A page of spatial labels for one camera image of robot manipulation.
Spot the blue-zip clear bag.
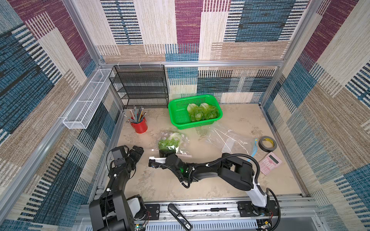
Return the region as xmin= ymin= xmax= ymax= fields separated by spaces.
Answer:
xmin=205 ymin=122 xmax=258 ymax=157

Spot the coloured pencils bundle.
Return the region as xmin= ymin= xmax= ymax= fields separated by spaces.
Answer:
xmin=123 ymin=106 xmax=146 ymax=124

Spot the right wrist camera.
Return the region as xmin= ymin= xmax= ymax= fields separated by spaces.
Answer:
xmin=148 ymin=157 xmax=166 ymax=168

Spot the black tape roll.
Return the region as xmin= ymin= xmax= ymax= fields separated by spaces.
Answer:
xmin=258 ymin=136 xmax=278 ymax=153

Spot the pink-zip clear bag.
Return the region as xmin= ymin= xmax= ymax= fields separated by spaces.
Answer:
xmin=158 ymin=130 xmax=192 ymax=158

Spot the green plastic basket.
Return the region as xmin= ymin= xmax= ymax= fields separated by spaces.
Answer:
xmin=168 ymin=95 xmax=223 ymax=130

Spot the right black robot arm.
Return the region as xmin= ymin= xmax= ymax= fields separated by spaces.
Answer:
xmin=148 ymin=153 xmax=280 ymax=217

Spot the pink calculator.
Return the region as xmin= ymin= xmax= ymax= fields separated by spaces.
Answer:
xmin=259 ymin=152 xmax=283 ymax=175

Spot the white wire wall basket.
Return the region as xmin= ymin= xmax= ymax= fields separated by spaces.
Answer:
xmin=63 ymin=69 xmax=111 ymax=130

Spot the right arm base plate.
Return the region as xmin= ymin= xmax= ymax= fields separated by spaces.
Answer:
xmin=237 ymin=200 xmax=280 ymax=217

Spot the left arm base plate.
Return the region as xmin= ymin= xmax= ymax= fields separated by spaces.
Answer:
xmin=135 ymin=204 xmax=160 ymax=221

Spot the black wire shelf rack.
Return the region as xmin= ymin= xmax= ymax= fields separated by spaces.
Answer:
xmin=109 ymin=65 xmax=169 ymax=109

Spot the black handheld device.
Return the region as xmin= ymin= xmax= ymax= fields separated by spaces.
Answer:
xmin=168 ymin=204 xmax=193 ymax=231

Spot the red pencil cup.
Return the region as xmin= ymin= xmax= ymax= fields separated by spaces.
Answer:
xmin=130 ymin=117 xmax=148 ymax=134

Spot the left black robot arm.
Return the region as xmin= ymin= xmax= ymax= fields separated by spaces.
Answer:
xmin=89 ymin=145 xmax=144 ymax=231

